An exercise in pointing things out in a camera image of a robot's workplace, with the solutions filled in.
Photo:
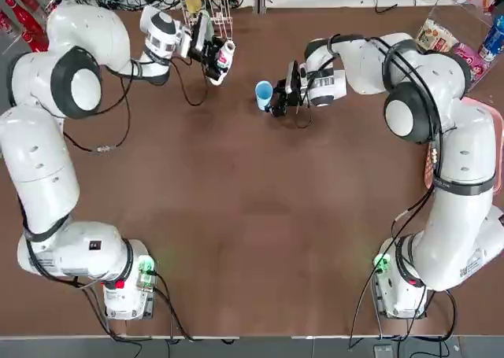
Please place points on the clear acrylic bottle shelf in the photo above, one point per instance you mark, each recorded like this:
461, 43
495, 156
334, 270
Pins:
6, 39

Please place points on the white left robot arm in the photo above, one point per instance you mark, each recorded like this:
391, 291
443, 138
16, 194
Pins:
39, 157

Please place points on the pink purple snack packet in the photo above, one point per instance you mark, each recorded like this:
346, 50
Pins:
470, 61

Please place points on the clear acrylic snack shelf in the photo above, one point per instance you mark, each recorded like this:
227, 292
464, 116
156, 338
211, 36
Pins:
468, 15

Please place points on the cream green snack packet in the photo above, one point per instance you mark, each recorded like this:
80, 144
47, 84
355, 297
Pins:
435, 35

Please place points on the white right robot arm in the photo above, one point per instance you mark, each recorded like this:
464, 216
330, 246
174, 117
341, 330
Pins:
460, 157

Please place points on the pink plastic basket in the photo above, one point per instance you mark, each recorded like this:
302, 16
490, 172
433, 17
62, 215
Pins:
497, 116

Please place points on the light blue ceramic cup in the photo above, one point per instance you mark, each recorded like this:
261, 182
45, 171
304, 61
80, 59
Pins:
263, 94

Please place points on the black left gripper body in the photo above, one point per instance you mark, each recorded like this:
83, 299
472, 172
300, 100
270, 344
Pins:
202, 51

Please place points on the mint green cup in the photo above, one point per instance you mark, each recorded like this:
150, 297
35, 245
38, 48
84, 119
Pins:
210, 26

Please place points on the white juice bottle red label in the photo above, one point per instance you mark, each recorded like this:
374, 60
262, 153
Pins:
225, 57

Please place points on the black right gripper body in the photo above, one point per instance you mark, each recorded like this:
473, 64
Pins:
289, 96

